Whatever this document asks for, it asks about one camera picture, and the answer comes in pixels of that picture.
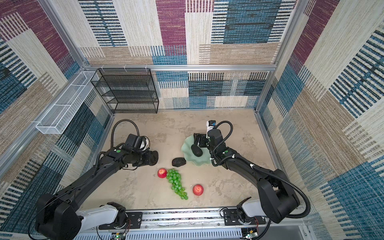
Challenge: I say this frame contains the red fake apple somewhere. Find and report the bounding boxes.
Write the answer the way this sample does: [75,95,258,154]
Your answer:
[157,168,168,179]
[193,184,204,196]

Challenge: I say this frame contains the dark fake avocado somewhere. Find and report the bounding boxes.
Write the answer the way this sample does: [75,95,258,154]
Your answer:
[191,144,203,158]
[172,158,187,168]

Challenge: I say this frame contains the green fake grape bunch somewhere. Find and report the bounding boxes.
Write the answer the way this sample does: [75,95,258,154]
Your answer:
[166,169,188,200]

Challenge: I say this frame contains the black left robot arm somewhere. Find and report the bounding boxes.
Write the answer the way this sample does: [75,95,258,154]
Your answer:
[35,147,159,240]

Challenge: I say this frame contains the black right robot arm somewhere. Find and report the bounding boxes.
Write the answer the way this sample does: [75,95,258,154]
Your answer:
[191,129,310,225]

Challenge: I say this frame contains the mint green wavy fruit bowl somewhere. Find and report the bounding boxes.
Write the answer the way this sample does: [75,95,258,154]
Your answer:
[181,135,212,167]

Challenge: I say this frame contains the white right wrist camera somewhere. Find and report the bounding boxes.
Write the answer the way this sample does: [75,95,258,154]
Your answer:
[206,120,216,132]

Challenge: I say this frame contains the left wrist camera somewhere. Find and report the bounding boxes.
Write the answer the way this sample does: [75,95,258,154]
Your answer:
[122,134,150,152]

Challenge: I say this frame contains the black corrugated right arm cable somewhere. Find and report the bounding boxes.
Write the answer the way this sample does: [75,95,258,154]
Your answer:
[209,120,312,219]

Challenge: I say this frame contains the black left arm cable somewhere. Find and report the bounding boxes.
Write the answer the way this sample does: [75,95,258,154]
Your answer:
[110,119,141,148]

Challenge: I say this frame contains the black wire mesh shelf rack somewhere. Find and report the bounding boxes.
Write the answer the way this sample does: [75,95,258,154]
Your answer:
[91,68,159,114]

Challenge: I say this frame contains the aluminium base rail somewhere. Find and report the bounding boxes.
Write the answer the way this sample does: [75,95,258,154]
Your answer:
[76,208,311,240]

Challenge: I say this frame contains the white wire mesh wall basket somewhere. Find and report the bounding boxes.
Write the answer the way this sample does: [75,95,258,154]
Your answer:
[36,71,95,135]

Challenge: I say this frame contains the aluminium corner frame post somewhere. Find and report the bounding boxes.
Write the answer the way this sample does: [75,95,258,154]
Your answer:
[253,0,307,113]

